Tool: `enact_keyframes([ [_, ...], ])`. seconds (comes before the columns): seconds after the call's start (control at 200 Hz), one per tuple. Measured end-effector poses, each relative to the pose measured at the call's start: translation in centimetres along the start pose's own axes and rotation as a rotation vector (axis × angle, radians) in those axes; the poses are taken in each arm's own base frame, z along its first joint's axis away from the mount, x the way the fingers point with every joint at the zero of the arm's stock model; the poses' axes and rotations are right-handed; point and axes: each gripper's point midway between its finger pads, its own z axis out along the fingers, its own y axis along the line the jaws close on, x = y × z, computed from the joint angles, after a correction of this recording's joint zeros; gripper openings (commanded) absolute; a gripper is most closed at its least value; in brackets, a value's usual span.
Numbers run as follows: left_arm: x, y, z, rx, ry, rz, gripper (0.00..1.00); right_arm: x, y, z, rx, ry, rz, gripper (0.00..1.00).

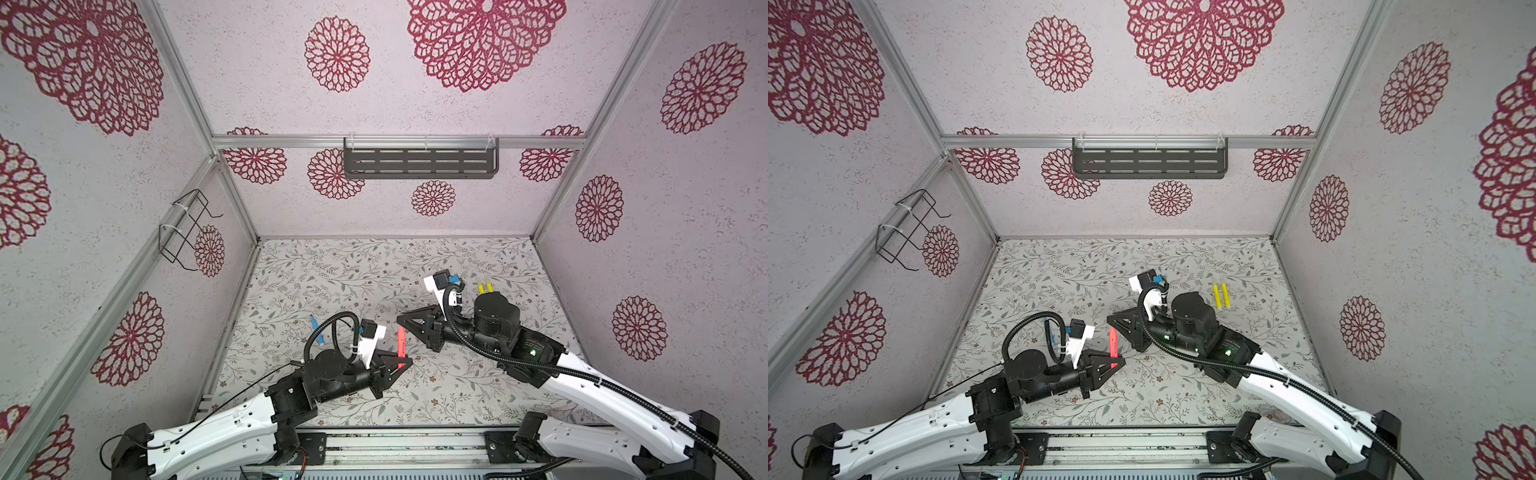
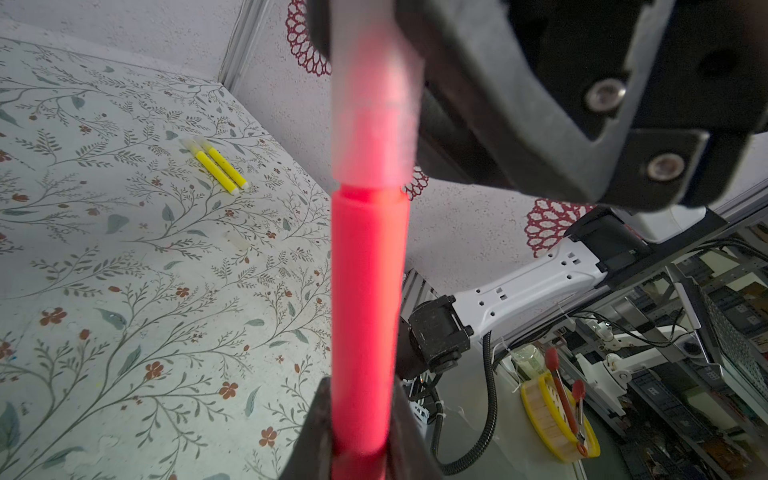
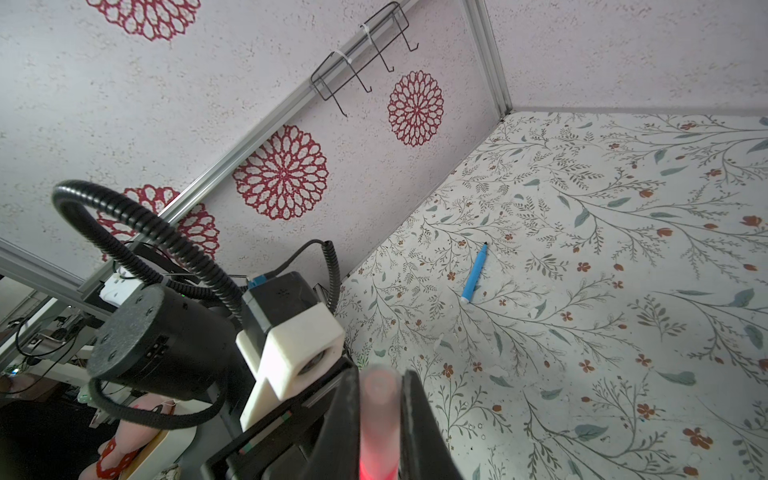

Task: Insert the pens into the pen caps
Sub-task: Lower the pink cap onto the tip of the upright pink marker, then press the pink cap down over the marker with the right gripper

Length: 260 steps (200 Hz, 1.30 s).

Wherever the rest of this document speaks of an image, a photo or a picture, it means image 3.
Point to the pink highlighter pen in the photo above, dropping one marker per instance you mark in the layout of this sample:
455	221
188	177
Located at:
371	471

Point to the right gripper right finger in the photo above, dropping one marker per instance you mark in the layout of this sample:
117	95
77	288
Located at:
424	454

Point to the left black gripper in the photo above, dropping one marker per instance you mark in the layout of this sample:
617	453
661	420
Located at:
162	342

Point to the pink plush toy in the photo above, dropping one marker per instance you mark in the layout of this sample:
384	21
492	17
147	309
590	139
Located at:
119	452

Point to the clear pen cap pink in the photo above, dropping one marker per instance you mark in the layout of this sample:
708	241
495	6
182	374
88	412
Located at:
380	394

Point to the black wire wall basket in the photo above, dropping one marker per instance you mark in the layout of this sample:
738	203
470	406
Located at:
379	32

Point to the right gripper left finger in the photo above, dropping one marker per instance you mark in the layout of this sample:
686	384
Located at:
336	455

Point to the blue highlighter pen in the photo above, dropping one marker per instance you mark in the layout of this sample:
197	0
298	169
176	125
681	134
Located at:
474	275

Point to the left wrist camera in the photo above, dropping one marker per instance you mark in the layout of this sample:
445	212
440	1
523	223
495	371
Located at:
290	339

